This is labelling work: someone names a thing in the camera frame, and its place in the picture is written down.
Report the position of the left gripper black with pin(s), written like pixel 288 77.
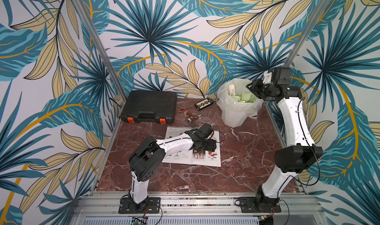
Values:
pixel 212 146

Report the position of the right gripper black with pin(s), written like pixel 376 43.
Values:
pixel 257 87

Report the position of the yellow art textbook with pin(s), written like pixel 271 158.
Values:
pixel 194 157

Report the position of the green sticky note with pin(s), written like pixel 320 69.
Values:
pixel 248 98

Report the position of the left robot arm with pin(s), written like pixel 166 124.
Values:
pixel 147 158

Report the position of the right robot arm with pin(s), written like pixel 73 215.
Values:
pixel 300 152

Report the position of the white bin with bag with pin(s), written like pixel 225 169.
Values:
pixel 234 112

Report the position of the black box of brass parts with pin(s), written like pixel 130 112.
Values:
pixel 204 104

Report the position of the black plastic tool case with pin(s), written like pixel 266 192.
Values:
pixel 150 106

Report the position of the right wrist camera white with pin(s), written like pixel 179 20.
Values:
pixel 267 77

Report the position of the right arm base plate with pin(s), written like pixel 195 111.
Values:
pixel 259 205

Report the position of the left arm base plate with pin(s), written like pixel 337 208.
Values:
pixel 148 206

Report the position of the aluminium front rail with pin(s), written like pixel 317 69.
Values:
pixel 217 208

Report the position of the right aluminium frame post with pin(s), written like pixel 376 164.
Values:
pixel 319 13

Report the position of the aluminium frame post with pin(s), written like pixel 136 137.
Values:
pixel 81 9
pixel 319 13

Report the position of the left aluminium frame post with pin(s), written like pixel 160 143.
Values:
pixel 81 9

